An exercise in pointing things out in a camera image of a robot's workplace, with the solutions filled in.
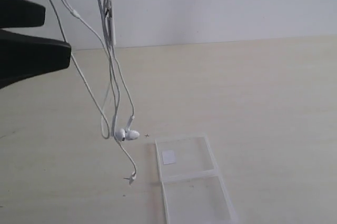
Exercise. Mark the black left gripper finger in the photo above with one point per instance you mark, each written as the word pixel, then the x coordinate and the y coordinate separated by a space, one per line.
pixel 24 56
pixel 21 13

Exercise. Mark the white wired earphones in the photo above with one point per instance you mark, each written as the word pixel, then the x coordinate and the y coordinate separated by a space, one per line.
pixel 112 99

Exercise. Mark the clear plastic storage box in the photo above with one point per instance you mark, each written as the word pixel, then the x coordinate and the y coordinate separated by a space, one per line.
pixel 193 188

